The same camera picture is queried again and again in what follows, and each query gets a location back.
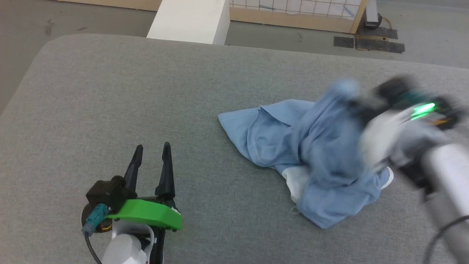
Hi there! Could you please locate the small black floor mat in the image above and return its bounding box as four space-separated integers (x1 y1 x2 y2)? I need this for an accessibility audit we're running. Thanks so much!
333 36 355 49

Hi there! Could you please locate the light wooden board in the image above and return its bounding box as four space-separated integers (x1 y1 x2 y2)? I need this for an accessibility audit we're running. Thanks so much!
57 0 162 12

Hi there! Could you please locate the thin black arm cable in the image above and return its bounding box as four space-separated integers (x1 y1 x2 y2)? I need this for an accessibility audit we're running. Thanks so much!
84 232 104 264
423 216 469 264

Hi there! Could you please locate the grey metal post base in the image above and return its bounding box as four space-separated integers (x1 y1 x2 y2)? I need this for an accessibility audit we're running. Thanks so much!
364 0 383 28

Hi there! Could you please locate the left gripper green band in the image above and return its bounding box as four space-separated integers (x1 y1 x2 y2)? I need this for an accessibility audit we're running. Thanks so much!
106 142 183 231

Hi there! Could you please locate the light blue garment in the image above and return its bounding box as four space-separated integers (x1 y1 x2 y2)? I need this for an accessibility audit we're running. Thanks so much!
218 79 394 230

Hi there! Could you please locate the white square pillar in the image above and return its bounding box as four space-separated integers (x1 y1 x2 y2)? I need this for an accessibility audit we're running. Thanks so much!
147 0 230 45

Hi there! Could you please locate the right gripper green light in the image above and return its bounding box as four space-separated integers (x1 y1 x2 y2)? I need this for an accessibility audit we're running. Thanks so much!
354 75 464 173

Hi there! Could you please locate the wooden frame grid panel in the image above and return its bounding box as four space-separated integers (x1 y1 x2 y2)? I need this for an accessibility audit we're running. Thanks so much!
229 0 369 34

